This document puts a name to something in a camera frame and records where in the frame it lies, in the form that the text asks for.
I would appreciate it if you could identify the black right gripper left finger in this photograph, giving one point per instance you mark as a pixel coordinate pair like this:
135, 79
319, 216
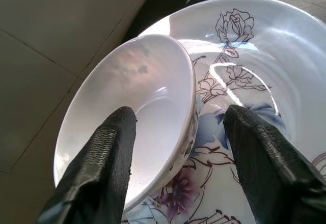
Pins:
102, 170

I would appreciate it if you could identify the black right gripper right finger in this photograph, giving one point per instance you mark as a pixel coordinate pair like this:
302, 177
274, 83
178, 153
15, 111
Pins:
267, 170

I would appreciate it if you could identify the white bowl with floral outside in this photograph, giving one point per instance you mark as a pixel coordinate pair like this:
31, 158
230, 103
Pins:
152, 81

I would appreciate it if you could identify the white floral plate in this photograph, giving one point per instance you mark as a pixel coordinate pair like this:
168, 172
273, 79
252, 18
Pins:
280, 56

